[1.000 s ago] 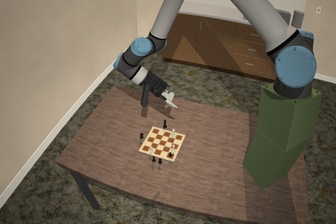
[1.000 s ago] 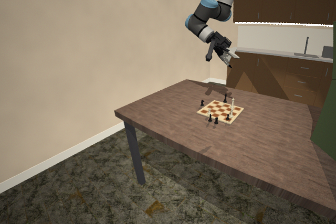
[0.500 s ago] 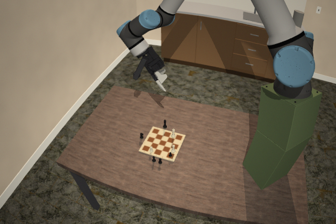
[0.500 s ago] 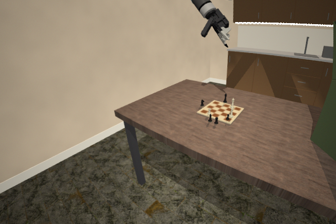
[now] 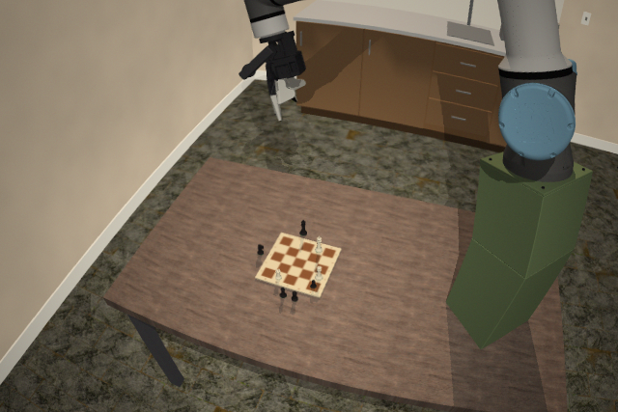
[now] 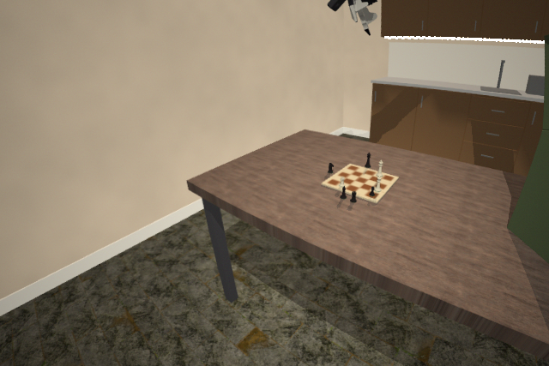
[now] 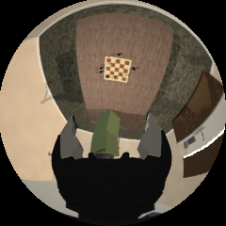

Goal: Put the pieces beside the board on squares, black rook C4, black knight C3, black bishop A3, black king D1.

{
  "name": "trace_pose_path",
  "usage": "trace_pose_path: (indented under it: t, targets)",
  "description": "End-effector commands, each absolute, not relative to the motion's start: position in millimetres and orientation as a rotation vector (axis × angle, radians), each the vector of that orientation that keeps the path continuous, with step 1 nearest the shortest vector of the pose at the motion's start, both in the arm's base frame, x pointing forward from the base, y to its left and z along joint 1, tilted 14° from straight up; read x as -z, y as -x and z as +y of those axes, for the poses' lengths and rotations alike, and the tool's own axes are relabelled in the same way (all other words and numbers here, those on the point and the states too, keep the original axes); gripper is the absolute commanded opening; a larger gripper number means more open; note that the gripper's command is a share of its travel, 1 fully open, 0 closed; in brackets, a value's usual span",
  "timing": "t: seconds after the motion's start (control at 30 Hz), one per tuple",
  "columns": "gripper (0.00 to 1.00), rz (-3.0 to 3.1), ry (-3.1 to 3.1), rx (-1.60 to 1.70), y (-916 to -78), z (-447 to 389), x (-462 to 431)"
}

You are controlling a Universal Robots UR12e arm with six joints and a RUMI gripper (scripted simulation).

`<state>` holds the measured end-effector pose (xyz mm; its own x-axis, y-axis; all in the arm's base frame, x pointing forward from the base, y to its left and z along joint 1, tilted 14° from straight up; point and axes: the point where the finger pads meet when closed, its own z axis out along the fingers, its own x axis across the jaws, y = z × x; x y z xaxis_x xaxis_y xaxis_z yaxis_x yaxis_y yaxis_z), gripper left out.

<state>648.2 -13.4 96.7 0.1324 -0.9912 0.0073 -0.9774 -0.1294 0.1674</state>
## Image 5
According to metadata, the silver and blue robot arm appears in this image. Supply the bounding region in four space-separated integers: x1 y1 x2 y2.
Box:
244 0 577 182

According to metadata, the brown and cream chessboard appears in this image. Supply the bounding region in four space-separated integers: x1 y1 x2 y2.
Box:
255 233 342 298

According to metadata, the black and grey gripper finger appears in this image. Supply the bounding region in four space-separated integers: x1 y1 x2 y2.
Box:
267 68 295 121
283 77 306 102

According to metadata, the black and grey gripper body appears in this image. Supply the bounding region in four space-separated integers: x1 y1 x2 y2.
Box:
259 31 306 81

